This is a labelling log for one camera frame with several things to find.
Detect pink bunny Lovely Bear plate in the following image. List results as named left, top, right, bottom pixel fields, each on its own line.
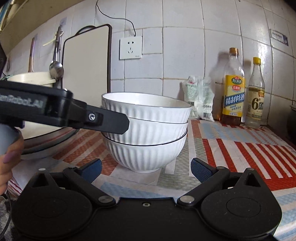
left=21, top=130, right=79, bottom=160

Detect white ribbed bowl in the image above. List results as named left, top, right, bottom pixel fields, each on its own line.
left=101, top=92, right=191, bottom=123
left=102, top=132, right=188, bottom=173
left=103, top=118, right=188, bottom=146

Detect white Morning Honey plate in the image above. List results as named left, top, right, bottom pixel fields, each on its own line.
left=24, top=128, right=78, bottom=149

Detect left hand pink nails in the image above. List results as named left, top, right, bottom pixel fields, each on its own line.
left=0, top=133, right=24, bottom=195

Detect white rice cooker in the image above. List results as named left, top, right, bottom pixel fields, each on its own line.
left=8, top=72, right=56, bottom=87

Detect wooden spatula hanging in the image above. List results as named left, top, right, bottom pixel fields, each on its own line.
left=28, top=37, right=36, bottom=72

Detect striped checkered tablecloth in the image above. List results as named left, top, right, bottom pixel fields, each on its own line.
left=8, top=120, right=295, bottom=240

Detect steel ladle hanging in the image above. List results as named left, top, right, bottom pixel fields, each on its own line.
left=49, top=25, right=64, bottom=80

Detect cream plastic spoon hanging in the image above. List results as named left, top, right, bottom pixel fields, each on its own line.
left=43, top=31, right=64, bottom=47

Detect white cutting board dark rim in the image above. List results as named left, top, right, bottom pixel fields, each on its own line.
left=62, top=24, right=112, bottom=106

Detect vinegar bottle yellow cap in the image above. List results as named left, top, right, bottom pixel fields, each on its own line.
left=245, top=57, right=265, bottom=129

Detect white plastic seasoning bag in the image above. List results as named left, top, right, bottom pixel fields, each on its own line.
left=182, top=76, right=215, bottom=121

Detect cooking wine bottle yellow label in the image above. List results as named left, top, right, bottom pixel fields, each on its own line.
left=220, top=48, right=245, bottom=126

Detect wall cabinet underside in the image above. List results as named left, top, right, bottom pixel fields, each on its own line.
left=1, top=0, right=81, bottom=54

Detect white wall socket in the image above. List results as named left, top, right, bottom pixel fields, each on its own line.
left=119, top=36, right=142, bottom=60

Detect black power cable on wall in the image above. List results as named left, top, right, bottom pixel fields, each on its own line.
left=96, top=0, right=137, bottom=38

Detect blue wall label sticker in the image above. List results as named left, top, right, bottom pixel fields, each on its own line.
left=269, top=29, right=288, bottom=46

